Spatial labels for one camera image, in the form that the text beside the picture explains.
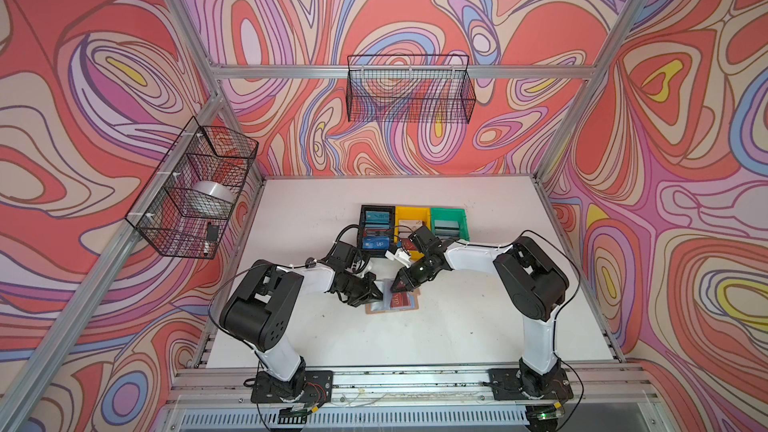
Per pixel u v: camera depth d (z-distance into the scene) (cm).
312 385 73
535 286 52
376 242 99
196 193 69
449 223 105
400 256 86
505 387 73
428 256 75
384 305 84
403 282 84
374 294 86
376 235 101
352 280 80
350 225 82
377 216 104
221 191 73
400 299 87
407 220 107
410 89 96
